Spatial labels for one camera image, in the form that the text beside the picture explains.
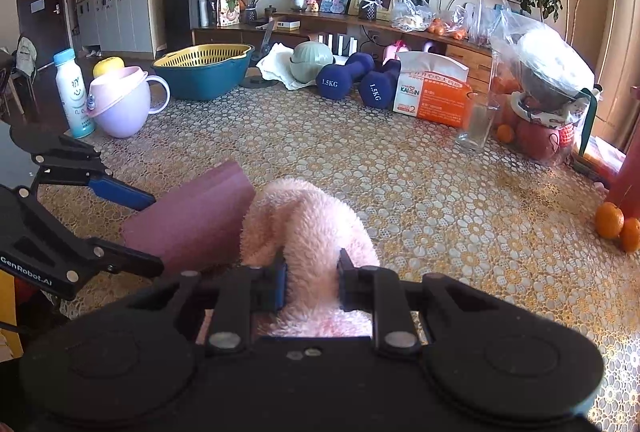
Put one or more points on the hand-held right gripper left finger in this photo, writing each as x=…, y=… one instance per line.
x=280, y=284

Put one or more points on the pink fluffy towel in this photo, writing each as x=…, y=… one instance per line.
x=305, y=222

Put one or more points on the yellow colander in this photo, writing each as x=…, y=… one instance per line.
x=200, y=56

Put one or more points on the white milk bottle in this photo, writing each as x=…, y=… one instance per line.
x=75, y=96

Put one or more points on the yellow object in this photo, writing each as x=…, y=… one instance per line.
x=7, y=312

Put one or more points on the pink toy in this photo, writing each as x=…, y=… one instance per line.
x=405, y=51

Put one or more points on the clear plastic bag over bowl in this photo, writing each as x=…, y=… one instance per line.
x=545, y=61

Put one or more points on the wooden television cabinet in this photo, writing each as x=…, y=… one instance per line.
x=320, y=34

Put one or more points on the white cloth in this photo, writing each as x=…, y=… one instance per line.
x=275, y=66

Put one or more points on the pink bowl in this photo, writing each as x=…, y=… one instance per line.
x=112, y=91

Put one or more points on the pink ribbed cup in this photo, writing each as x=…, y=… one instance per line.
x=195, y=217

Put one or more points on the blue dumbbell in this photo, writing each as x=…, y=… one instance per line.
x=332, y=81
x=375, y=94

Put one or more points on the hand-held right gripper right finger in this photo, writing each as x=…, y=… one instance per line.
x=350, y=287

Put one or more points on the dark wooden door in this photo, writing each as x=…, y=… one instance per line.
x=40, y=1

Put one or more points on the printed gift bag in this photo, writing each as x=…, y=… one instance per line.
x=228, y=9

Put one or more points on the small white box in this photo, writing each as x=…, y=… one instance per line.
x=286, y=25

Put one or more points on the pale green round container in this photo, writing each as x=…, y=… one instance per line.
x=311, y=61

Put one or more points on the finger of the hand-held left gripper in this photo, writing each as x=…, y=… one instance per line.
x=120, y=192
x=130, y=259

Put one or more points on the clear drinking glass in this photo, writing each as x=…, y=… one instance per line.
x=477, y=126

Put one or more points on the orange and white tissue box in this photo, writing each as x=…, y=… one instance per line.
x=430, y=96

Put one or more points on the plastic bag of food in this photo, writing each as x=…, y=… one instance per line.
x=410, y=14

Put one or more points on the yellow photo frame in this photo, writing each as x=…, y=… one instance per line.
x=392, y=1

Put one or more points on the stack of flat storage boxes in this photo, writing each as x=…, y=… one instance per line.
x=600, y=159

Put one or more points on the blue basin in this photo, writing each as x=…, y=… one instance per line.
x=200, y=81

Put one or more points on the red thermos bottle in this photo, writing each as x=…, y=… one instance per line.
x=627, y=151

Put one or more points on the small orange fruit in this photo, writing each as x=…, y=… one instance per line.
x=505, y=133

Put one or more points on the yellow round container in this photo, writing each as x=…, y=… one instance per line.
x=107, y=66

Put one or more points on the pile of oranges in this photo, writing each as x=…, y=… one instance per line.
x=445, y=29

